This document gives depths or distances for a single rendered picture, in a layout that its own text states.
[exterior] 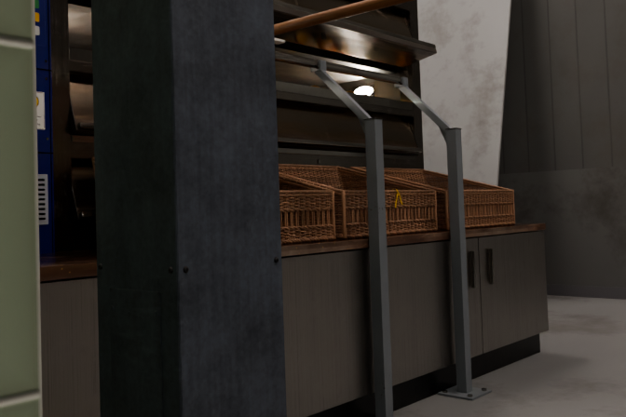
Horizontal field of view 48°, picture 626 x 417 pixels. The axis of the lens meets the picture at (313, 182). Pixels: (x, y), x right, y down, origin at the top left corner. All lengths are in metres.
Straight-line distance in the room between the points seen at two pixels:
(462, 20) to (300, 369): 3.88
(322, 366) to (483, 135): 3.19
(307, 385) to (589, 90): 3.74
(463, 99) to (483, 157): 0.50
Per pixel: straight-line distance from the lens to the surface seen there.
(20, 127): 0.32
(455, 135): 2.57
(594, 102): 5.29
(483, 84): 5.15
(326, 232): 2.12
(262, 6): 1.11
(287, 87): 2.77
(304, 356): 2.01
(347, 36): 2.95
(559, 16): 5.49
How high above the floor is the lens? 0.67
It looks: 2 degrees up
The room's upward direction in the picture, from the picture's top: 2 degrees counter-clockwise
